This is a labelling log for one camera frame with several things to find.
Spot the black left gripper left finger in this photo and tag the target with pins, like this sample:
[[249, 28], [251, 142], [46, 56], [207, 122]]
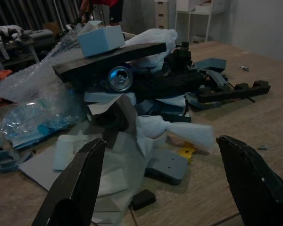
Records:
[[75, 188]]

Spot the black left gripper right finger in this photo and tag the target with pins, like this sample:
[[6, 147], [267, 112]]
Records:
[[254, 188]]

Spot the white foam piece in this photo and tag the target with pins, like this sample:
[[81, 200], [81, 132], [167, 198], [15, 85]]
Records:
[[63, 153]]

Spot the small grey scrap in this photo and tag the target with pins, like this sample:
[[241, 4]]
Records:
[[263, 147]]

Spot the grey cardboard sheet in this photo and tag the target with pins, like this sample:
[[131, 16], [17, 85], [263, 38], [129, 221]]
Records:
[[37, 169]]

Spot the crumpled white paper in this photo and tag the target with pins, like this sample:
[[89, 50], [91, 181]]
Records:
[[122, 179]]

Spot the small black foam block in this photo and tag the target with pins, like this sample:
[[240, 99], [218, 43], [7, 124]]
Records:
[[143, 200]]

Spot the yellow plastic piece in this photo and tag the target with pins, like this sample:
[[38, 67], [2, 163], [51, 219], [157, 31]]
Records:
[[187, 153]]

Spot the crushed clear plastic bottle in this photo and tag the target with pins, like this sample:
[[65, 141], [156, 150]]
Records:
[[37, 117]]

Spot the white twisted tissue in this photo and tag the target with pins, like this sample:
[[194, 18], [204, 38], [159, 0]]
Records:
[[191, 134]]

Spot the clear bubble wrap sheet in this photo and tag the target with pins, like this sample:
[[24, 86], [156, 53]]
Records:
[[33, 80]]

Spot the aluminium drink can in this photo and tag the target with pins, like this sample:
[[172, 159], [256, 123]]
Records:
[[120, 78]]

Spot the small white scrap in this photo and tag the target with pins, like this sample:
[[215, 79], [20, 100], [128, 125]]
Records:
[[244, 68]]

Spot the dark flat board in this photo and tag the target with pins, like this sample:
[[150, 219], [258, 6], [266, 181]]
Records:
[[96, 64]]

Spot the grey-blue cardboard piece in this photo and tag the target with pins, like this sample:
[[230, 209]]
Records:
[[210, 63]]

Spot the orange plastic item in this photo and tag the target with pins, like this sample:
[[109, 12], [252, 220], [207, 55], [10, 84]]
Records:
[[0, 75]]

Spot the pale blue small box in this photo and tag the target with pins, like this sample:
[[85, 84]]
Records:
[[101, 41]]

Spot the white shelf unit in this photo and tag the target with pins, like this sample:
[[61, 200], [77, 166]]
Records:
[[211, 23]]

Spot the white plastic bag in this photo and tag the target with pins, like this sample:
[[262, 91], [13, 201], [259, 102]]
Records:
[[155, 37]]

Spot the person in dark clothes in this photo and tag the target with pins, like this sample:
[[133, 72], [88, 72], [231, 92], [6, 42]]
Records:
[[115, 11]]

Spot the beige drawer cabinet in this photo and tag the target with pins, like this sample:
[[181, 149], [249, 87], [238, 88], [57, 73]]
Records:
[[161, 14]]

